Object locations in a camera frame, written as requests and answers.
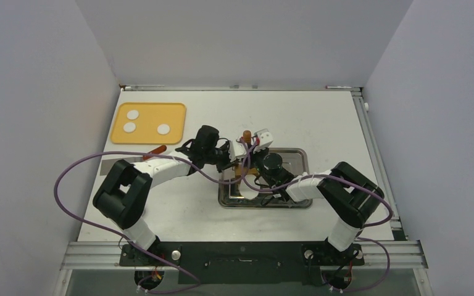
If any yellow plastic tray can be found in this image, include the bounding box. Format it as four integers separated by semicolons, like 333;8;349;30
110;102;186;145

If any aluminium frame rail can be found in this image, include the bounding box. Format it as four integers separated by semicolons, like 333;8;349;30
351;87;408;241

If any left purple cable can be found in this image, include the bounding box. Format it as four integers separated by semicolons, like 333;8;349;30
54;139;258;294

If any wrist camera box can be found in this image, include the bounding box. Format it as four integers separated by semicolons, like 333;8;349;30
229;140;247;162
254;129;273;150

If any wooden rolling pin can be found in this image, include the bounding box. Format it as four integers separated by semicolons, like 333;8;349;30
234;130;259;179

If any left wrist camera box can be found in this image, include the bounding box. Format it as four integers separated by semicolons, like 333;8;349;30
229;140;247;162

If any white dough piece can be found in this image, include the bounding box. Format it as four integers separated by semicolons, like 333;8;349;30
239;186;259;200

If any stainless steel tray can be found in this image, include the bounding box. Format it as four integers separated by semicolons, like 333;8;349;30
218;148;313;209

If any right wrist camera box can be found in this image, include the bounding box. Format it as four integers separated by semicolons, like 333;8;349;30
254;129;273;150

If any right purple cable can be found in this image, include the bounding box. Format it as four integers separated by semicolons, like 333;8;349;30
240;141;394;294

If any white dough disc upper left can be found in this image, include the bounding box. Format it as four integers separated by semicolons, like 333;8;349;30
127;110;139;120

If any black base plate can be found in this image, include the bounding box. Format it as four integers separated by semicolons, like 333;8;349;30
120;240;365;286

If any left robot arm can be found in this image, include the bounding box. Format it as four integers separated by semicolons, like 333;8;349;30
93;125;246;265

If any purple cable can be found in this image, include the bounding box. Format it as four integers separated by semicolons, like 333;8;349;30
240;141;394;294
54;139;258;294

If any white dough disc right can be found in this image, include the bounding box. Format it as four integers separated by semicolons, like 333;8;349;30
157;124;171;135

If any white dough disc lower left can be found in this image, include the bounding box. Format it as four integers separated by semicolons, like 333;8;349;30
123;122;136;133

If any scraper with red handle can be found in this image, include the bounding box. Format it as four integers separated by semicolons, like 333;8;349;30
99;145;168;177

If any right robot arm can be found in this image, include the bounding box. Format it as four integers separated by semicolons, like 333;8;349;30
243;152;388;264

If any white dough disc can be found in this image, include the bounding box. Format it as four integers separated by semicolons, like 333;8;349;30
127;110;139;120
157;124;171;135
123;122;136;133

